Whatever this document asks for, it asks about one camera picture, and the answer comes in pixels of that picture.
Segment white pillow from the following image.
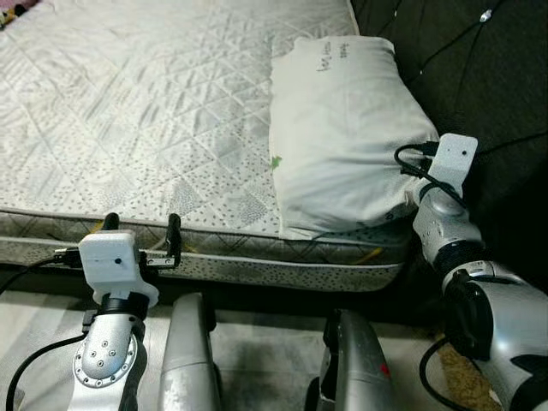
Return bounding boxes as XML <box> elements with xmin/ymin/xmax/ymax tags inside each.
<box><xmin>270</xmin><ymin>36</ymin><xmax>439</xmax><ymax>241</ymax></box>

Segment silver left robot leg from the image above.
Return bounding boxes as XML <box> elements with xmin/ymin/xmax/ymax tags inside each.
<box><xmin>158</xmin><ymin>293</ymin><xmax>225</xmax><ymax>411</ymax></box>

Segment silver robot leg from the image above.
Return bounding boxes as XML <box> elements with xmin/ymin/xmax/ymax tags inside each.
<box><xmin>158</xmin><ymin>293</ymin><xmax>225</xmax><ymax>411</ymax></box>
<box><xmin>304</xmin><ymin>308</ymin><xmax>396</xmax><ymax>411</ymax></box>

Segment white quilted mattress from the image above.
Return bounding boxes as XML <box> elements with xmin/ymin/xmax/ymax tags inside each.
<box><xmin>0</xmin><ymin>0</ymin><xmax>420</xmax><ymax>292</ymax></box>

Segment dark tufted headboard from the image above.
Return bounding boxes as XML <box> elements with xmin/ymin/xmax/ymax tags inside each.
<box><xmin>349</xmin><ymin>0</ymin><xmax>548</xmax><ymax>296</ymax></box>

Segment silver right robot leg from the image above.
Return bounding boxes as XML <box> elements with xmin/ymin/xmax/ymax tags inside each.
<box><xmin>304</xmin><ymin>308</ymin><xmax>396</xmax><ymax>411</ymax></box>

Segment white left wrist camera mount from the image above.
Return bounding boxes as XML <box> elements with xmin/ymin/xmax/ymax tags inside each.
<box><xmin>79</xmin><ymin>229</ymin><xmax>159</xmax><ymax>309</ymax></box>

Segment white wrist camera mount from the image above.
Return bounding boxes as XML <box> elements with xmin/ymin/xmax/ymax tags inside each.
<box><xmin>426</xmin><ymin>133</ymin><xmax>479</xmax><ymax>200</ymax></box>
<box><xmin>79</xmin><ymin>229</ymin><xmax>159</xmax><ymax>309</ymax></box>

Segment long black left arm cable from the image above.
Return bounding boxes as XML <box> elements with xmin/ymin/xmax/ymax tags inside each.
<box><xmin>0</xmin><ymin>248</ymin><xmax>82</xmax><ymax>296</ymax></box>

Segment short black left arm cable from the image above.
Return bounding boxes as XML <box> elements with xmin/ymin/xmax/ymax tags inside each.
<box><xmin>4</xmin><ymin>332</ymin><xmax>91</xmax><ymax>411</ymax></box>

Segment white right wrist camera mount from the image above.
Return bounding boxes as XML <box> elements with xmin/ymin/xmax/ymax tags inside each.
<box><xmin>426</xmin><ymin>133</ymin><xmax>479</xmax><ymax>200</ymax></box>

